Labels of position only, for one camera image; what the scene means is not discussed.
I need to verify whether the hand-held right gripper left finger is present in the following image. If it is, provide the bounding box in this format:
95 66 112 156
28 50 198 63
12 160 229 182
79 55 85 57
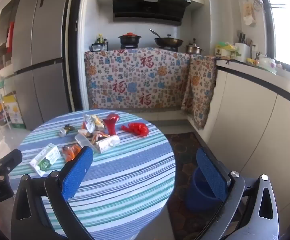
11 146 94 240

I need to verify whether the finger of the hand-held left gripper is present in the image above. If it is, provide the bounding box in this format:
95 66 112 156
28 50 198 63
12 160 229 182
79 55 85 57
0 149 23 178

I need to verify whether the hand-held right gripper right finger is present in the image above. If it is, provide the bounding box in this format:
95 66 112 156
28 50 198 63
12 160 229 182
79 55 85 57
196 146 279 240

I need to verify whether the blue plastic bucket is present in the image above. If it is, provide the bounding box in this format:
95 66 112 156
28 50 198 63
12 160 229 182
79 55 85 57
185 166 229 212

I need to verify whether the black gold packet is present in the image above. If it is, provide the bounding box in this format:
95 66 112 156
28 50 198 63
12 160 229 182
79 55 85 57
58 124 76 138

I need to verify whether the silver snack packet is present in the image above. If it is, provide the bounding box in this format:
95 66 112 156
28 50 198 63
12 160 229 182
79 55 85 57
82 113 107 134

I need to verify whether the red plastic bag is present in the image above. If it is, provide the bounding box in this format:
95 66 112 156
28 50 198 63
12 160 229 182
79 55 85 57
121 122 149 138

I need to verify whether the orange snack packet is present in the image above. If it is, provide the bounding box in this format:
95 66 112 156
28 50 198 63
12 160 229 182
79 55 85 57
61 143 82 163

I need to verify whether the clear plastic tray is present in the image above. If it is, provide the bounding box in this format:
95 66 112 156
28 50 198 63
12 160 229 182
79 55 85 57
74 133 102 154

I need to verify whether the green white carton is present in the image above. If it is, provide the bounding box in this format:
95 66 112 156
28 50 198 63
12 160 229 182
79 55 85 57
29 143 61 174

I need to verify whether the white crumpled wrapper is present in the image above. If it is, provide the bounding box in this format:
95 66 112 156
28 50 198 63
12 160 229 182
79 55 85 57
95 135 121 153

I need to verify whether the yellow green cardboard box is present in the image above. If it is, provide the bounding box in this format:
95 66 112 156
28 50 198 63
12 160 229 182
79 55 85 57
3 94 27 130

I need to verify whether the striped tablecloth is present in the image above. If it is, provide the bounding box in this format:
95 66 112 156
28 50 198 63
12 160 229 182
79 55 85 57
8 109 177 240

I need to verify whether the red glossy wrapper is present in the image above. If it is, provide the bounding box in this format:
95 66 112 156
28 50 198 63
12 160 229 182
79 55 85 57
102 113 121 136

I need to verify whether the white kitchen counter cabinet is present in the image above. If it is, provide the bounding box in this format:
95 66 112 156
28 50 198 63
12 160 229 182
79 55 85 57
208 59 290 207

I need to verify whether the small printed cloth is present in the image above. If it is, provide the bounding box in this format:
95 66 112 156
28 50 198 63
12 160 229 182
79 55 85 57
181 54 218 131

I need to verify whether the grey refrigerator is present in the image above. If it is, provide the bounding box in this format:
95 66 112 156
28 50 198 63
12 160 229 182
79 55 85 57
11 0 73 130

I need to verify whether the large printed cloth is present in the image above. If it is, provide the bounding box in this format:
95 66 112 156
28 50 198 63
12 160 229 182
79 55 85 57
84 47 192 113

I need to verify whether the white floral bowl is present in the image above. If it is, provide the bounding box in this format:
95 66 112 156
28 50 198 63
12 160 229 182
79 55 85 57
256 57 277 74

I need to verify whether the white knife holder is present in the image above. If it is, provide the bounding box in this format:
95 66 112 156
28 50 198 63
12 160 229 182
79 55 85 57
235 31 256 63

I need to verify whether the steel pot with lid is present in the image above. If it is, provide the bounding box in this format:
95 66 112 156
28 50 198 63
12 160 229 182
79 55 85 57
184 38 206 55

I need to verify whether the glass teapot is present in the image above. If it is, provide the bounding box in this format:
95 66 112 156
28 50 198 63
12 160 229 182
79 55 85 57
90 42 108 53

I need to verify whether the yellow green dish cloth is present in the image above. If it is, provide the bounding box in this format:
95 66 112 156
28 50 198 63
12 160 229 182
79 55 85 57
217 41 239 53

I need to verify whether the dark wok with lid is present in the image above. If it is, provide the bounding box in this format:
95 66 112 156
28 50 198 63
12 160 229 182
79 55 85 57
149 29 184 48

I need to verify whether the black gas stove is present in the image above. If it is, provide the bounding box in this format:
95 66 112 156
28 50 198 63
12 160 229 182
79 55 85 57
120 44 182 53

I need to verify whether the black clay pot red lid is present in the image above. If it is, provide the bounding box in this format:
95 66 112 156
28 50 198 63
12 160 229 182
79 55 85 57
118 32 142 49

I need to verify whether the window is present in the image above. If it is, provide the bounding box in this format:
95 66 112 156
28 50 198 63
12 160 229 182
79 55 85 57
259 0 290 67

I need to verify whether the black range hood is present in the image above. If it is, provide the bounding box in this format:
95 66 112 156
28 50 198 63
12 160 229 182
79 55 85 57
111 0 192 26

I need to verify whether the built-in wall shelf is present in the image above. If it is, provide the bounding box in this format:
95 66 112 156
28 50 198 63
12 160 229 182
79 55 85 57
0 0 22 76

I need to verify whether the wall hanging decoration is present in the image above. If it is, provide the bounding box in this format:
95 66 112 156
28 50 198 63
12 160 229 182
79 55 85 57
242 1 257 27

